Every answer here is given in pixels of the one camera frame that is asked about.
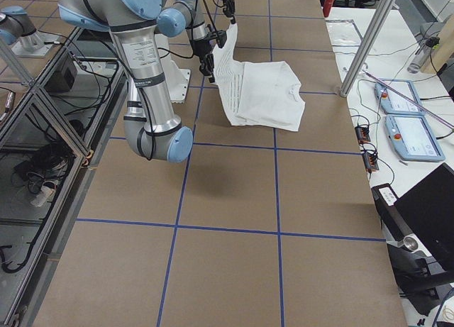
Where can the white long-sleeve printed shirt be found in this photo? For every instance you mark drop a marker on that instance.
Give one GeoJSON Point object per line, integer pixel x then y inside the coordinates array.
{"type": "Point", "coordinates": [257, 93]}

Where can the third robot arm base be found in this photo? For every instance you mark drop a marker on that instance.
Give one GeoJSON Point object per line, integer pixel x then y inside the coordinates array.
{"type": "Point", "coordinates": [19, 32]}

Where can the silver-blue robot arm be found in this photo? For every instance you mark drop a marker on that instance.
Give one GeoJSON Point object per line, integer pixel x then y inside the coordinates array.
{"type": "Point", "coordinates": [152, 129]}

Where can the clear plastic sheet black border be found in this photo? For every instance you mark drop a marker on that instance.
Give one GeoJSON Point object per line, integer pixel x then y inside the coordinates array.
{"type": "Point", "coordinates": [344, 36]}

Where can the left grey USB hub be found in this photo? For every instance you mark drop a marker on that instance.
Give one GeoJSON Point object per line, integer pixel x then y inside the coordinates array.
{"type": "Point", "coordinates": [362, 134]}

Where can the grey usb hub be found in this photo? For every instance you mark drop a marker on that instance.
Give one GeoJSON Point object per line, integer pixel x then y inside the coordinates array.
{"type": "Point", "coordinates": [370, 161]}
{"type": "Point", "coordinates": [362, 134]}

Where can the right grey USB hub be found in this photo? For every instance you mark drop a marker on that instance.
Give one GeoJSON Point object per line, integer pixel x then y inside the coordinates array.
{"type": "Point", "coordinates": [370, 161]}

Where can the upper blue teach pendant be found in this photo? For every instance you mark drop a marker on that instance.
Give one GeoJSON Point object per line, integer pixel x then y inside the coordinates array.
{"type": "Point", "coordinates": [393, 103]}

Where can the blue teach pendant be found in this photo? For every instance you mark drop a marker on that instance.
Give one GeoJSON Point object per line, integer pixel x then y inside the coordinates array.
{"type": "Point", "coordinates": [393, 103]}
{"type": "Point", "coordinates": [413, 139]}

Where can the lower blue teach pendant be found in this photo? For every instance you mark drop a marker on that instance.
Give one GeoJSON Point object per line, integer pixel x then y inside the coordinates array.
{"type": "Point", "coordinates": [413, 139]}

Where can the black laptop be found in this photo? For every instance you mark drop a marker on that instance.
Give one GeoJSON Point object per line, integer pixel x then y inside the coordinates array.
{"type": "Point", "coordinates": [427, 209]}

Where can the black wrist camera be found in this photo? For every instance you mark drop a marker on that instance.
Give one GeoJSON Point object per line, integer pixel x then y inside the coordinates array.
{"type": "Point", "coordinates": [219, 36]}

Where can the aluminium frame post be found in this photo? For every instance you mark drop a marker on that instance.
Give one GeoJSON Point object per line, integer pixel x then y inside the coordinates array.
{"type": "Point", "coordinates": [380, 15]}

